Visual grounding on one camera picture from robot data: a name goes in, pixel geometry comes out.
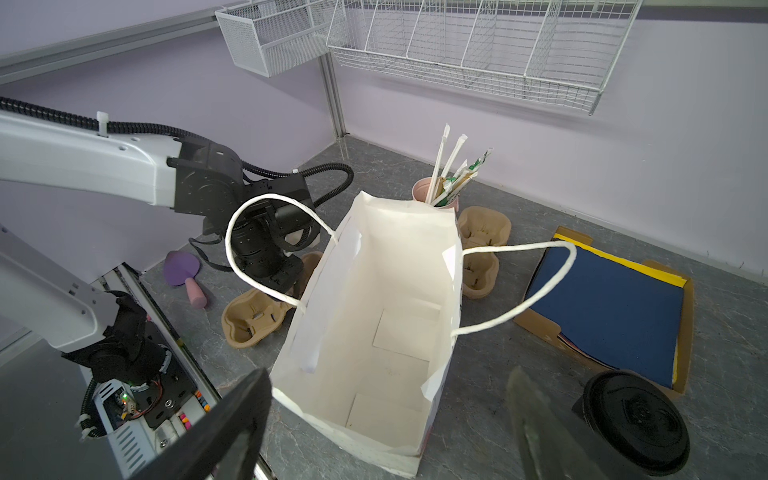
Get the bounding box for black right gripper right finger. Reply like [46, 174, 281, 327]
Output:
[506, 367, 606, 479]

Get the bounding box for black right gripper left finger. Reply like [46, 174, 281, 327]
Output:
[134, 368, 272, 479]

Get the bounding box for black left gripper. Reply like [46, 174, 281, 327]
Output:
[230, 173, 318, 293]

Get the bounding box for black paper coffee cup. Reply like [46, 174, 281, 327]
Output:
[571, 391, 604, 437]

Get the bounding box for single pulp cup carrier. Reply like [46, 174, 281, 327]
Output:
[221, 289, 295, 349]

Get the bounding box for black coffee cup lid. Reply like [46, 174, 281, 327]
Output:
[582, 371, 691, 476]

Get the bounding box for white cartoon gift bag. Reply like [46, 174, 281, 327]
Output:
[224, 190, 578, 479]

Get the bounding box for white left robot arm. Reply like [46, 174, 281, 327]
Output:
[1, 98, 323, 362]

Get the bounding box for purple pink spatula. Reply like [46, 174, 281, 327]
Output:
[163, 251, 208, 309]

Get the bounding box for cardboard napkin tray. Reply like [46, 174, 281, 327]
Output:
[514, 226, 694, 398]

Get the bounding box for blue napkin stack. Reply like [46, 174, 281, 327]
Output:
[531, 242, 687, 388]

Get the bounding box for pink metal straw bucket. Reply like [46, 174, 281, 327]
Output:
[411, 178, 459, 213]

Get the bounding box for wrapped straws bundle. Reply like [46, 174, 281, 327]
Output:
[425, 124, 493, 208]

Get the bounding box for stacked pulp cup carriers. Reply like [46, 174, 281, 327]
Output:
[458, 206, 512, 300]

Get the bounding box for small white wire basket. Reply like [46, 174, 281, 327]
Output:
[215, 0, 335, 78]

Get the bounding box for long white wire basket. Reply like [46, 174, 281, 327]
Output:
[327, 0, 642, 115]

